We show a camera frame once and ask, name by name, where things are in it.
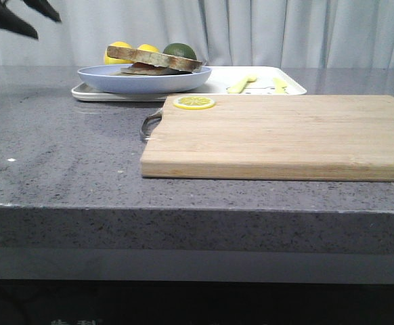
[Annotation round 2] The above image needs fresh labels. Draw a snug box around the left yellow lemon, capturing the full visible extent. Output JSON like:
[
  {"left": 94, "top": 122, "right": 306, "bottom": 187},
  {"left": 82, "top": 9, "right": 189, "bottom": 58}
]
[{"left": 103, "top": 41, "right": 133, "bottom": 66}]

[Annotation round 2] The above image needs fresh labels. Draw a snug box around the right yellow lemon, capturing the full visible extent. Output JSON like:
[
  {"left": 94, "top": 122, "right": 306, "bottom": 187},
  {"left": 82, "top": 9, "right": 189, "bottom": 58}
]
[{"left": 137, "top": 44, "right": 160, "bottom": 53}]

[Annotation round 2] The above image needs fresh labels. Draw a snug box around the yellow lemon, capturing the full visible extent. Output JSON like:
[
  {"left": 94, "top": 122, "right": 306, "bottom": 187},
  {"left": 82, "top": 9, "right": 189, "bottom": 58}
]
[
  {"left": 103, "top": 41, "right": 133, "bottom": 66},
  {"left": 137, "top": 44, "right": 160, "bottom": 53}
]

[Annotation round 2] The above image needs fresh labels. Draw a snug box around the wooden cutting board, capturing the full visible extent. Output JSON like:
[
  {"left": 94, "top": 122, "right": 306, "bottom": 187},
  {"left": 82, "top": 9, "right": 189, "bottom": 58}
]
[{"left": 140, "top": 95, "right": 394, "bottom": 181}]

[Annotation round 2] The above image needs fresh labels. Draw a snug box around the yellow plastic knife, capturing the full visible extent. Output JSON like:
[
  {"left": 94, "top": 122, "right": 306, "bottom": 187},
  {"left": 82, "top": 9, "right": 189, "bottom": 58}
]
[{"left": 273, "top": 77, "right": 288, "bottom": 94}]

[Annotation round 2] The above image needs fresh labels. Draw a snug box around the lemon slice toy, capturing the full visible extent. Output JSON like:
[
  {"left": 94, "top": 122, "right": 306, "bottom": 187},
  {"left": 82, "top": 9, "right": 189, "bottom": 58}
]
[{"left": 173, "top": 96, "right": 216, "bottom": 110}]

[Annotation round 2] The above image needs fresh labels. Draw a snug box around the metal cutting board handle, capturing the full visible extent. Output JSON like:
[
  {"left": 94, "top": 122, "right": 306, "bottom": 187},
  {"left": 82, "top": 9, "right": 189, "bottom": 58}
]
[{"left": 139, "top": 110, "right": 162, "bottom": 142}]

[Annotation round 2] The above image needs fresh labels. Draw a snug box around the yellow plastic fork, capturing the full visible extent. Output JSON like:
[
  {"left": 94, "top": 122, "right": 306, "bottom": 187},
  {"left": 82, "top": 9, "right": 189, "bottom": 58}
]
[{"left": 227, "top": 74, "right": 257, "bottom": 94}]

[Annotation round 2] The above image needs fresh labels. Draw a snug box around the green lime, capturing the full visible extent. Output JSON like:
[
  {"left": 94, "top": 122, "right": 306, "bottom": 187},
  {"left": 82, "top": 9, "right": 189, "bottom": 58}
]
[{"left": 162, "top": 43, "right": 197, "bottom": 60}]

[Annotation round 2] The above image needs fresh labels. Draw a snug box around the bread slice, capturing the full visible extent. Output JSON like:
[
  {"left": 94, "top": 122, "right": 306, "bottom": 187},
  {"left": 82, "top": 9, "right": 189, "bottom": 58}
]
[
  {"left": 120, "top": 66, "right": 181, "bottom": 76},
  {"left": 107, "top": 45, "right": 203, "bottom": 72}
]

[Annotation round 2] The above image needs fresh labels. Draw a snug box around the light blue round plate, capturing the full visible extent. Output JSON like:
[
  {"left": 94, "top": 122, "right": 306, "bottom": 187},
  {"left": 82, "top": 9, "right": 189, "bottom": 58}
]
[{"left": 77, "top": 64, "right": 212, "bottom": 94}]

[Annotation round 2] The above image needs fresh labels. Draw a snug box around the grey white curtain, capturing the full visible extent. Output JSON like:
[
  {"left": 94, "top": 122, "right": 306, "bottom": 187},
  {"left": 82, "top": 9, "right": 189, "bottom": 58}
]
[{"left": 0, "top": 1, "right": 394, "bottom": 68}]

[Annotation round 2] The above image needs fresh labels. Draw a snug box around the fried egg toy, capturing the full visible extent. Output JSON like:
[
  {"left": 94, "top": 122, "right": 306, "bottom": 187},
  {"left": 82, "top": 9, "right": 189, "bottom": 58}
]
[{"left": 131, "top": 62, "right": 156, "bottom": 69}]

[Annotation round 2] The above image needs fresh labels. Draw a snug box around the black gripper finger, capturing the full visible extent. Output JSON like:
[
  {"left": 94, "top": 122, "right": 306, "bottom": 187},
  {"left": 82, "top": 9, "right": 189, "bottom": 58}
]
[
  {"left": 0, "top": 1, "right": 39, "bottom": 39},
  {"left": 23, "top": 0, "right": 61, "bottom": 22}
]

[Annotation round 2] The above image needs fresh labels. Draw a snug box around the cream rectangular bear tray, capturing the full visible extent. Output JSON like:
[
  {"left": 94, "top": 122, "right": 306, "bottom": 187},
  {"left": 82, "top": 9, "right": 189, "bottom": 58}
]
[{"left": 71, "top": 66, "right": 307, "bottom": 102}]

